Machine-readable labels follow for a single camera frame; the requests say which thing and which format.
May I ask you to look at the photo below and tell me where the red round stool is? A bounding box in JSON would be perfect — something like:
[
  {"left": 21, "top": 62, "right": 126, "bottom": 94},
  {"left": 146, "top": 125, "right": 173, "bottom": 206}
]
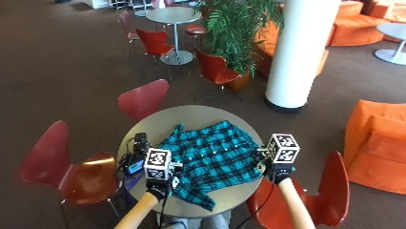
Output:
[{"left": 183, "top": 24, "right": 209, "bottom": 50}]

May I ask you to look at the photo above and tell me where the black camera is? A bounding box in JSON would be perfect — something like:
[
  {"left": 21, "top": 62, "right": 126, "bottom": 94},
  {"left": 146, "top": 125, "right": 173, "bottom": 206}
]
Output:
[{"left": 131, "top": 132, "right": 151, "bottom": 156}]

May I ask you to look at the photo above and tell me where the white round pedestal table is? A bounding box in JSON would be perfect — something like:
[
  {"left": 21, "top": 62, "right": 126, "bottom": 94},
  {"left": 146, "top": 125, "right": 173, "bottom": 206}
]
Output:
[{"left": 372, "top": 22, "right": 406, "bottom": 67}]

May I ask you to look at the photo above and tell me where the orange plant pot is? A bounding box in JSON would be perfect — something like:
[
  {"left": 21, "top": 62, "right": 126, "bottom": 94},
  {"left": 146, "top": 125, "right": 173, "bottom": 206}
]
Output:
[{"left": 223, "top": 71, "right": 254, "bottom": 94}]

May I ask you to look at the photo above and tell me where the white marker cube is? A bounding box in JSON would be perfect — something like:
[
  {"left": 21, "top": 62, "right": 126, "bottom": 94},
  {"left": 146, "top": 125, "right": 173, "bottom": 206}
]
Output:
[
  {"left": 260, "top": 133, "right": 300, "bottom": 165},
  {"left": 142, "top": 147, "right": 173, "bottom": 181}
]

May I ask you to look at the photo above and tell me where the person's left hand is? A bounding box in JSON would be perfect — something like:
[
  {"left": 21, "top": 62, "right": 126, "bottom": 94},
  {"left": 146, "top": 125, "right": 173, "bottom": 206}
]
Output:
[{"left": 145, "top": 160, "right": 183, "bottom": 200}]

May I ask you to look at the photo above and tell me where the the person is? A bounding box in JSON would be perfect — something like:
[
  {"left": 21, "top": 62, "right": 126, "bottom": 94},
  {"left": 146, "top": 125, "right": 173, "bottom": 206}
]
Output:
[{"left": 158, "top": 210, "right": 232, "bottom": 229}]

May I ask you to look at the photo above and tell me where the person's right hand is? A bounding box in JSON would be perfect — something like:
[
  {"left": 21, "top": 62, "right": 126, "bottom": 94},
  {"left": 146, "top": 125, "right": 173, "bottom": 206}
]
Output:
[{"left": 252, "top": 147, "right": 294, "bottom": 185}]

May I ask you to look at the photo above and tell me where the red wooden chair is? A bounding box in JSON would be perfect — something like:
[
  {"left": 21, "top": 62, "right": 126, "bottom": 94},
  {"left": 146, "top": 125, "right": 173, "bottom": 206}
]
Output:
[
  {"left": 134, "top": 28, "right": 177, "bottom": 80},
  {"left": 17, "top": 119, "right": 123, "bottom": 229},
  {"left": 193, "top": 47, "right": 244, "bottom": 110},
  {"left": 117, "top": 78, "right": 170, "bottom": 123},
  {"left": 117, "top": 10, "right": 142, "bottom": 61},
  {"left": 246, "top": 150, "right": 351, "bottom": 229}
]

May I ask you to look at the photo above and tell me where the black device with blue screen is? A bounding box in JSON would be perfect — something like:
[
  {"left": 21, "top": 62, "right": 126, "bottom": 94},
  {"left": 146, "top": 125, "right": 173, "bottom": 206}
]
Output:
[{"left": 121, "top": 154, "right": 147, "bottom": 177}]

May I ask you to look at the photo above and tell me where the black glove cable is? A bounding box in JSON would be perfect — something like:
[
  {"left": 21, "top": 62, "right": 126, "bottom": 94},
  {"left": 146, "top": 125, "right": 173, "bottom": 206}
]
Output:
[
  {"left": 155, "top": 177, "right": 181, "bottom": 229},
  {"left": 234, "top": 171, "right": 276, "bottom": 229}
]

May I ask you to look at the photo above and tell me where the dark blue bag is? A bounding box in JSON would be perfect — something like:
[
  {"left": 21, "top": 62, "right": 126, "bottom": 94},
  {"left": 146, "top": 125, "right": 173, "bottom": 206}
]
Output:
[{"left": 114, "top": 173, "right": 146, "bottom": 208}]

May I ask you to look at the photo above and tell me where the grey pedestal table base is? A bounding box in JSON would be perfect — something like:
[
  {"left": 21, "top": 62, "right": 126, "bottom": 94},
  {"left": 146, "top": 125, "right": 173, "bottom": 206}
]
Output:
[{"left": 133, "top": 0, "right": 154, "bottom": 18}]

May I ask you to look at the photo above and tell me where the white round column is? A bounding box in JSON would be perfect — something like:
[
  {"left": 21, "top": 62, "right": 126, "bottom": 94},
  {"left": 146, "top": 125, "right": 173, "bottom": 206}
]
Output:
[{"left": 263, "top": 0, "right": 342, "bottom": 115}]

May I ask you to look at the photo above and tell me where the teal plaid shirt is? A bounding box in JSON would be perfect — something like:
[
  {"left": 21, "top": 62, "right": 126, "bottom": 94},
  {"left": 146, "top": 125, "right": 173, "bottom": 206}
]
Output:
[{"left": 157, "top": 119, "right": 263, "bottom": 212}]

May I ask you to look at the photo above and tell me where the grey round pedestal table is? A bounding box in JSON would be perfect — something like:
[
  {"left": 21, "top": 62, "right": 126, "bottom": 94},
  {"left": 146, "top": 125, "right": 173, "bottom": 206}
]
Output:
[{"left": 145, "top": 7, "right": 203, "bottom": 67}]

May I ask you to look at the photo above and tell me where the orange round sofa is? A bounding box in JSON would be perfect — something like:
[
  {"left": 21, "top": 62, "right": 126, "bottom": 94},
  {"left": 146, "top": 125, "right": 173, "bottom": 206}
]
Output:
[{"left": 326, "top": 0, "right": 391, "bottom": 48}]

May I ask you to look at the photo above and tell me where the black device cable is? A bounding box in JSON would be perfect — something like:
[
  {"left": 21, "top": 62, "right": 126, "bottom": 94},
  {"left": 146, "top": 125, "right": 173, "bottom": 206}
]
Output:
[{"left": 117, "top": 136, "right": 137, "bottom": 175}]

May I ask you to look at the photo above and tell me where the orange armchair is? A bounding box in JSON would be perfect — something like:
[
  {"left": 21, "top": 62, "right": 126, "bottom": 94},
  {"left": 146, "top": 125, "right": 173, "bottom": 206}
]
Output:
[{"left": 340, "top": 98, "right": 406, "bottom": 196}]

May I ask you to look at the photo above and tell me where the green potted palm plant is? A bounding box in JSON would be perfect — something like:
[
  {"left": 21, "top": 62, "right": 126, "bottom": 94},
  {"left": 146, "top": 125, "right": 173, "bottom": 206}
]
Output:
[{"left": 191, "top": 0, "right": 284, "bottom": 78}]

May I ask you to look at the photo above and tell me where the orange upholstered bench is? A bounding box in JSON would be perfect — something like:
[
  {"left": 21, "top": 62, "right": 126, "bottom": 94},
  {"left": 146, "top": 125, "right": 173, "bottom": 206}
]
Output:
[{"left": 252, "top": 20, "right": 331, "bottom": 80}]

